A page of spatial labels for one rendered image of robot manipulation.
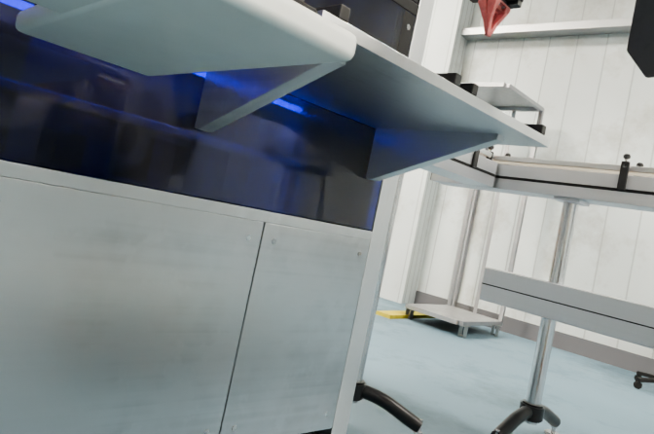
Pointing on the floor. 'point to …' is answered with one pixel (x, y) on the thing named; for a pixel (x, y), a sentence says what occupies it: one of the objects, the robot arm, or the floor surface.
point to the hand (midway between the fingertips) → (488, 32)
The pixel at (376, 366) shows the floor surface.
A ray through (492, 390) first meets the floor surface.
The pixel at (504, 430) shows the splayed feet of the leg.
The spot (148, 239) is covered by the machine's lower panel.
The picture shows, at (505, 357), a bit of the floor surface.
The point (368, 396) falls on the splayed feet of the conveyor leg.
